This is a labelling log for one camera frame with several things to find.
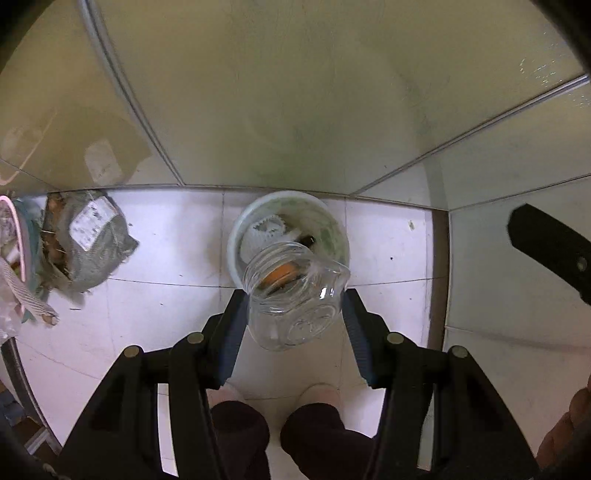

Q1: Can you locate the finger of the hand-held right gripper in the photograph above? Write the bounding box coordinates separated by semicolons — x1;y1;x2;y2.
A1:
507;203;591;306

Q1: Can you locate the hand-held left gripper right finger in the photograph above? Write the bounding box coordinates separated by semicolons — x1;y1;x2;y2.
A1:
342;289;541;480

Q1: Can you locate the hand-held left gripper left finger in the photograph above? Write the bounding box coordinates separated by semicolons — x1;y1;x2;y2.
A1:
58;289;251;480

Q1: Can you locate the clear glass jar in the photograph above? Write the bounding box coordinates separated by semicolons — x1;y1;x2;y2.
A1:
243;241;351;352

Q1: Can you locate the white bag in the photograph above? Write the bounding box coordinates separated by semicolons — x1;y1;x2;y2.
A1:
240;216;301;261

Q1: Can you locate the white plastic bowl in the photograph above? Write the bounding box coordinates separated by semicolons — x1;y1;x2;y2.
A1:
227;190;350;296

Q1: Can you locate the person's right hand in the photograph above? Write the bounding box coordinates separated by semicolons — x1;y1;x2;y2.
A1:
537;373;591;470

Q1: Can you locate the pink slipper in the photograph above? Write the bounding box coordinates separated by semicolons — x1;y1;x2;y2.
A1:
208;385;253;408
300;382;343;408

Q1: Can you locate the person's left leg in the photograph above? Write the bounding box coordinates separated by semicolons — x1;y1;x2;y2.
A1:
210;399;271;480

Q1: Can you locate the person's leg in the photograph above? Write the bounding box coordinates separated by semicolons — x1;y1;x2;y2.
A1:
281;402;376;480
210;399;271;480

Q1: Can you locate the person's right leg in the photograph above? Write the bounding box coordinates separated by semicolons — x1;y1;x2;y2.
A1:
281;402;376;480

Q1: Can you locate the grey plastic bag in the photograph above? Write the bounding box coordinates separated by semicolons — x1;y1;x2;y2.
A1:
39;190;140;292

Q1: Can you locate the pink bin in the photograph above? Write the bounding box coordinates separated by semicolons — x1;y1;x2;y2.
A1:
0;195;43;324

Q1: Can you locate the white woven strap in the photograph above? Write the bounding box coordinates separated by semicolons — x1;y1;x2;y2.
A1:
0;256;61;326

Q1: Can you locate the dark metal frame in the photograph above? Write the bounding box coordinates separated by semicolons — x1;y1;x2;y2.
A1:
0;335;64;462

